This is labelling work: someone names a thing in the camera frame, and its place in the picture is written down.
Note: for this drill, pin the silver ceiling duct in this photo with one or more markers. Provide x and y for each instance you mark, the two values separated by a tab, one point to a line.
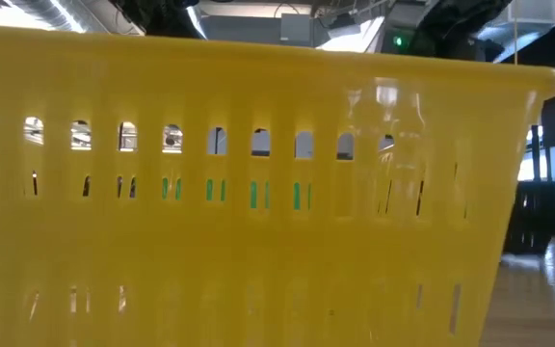
65	12

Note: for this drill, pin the grey ceiling box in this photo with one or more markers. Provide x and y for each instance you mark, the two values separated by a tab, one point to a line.
297	28

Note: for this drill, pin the white ceiling duct box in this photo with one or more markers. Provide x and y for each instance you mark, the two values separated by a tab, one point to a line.
533	12

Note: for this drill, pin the black plastic basket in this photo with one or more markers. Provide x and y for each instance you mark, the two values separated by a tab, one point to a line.
533	217

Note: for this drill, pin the yellow plastic basket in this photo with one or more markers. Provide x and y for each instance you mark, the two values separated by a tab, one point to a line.
258	241

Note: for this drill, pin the dark window post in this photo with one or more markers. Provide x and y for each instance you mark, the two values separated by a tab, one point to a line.
536	159

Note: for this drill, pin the green plastic basket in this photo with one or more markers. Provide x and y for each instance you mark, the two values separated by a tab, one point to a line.
253	195

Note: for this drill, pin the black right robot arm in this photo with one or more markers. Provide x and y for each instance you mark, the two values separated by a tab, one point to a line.
451	29

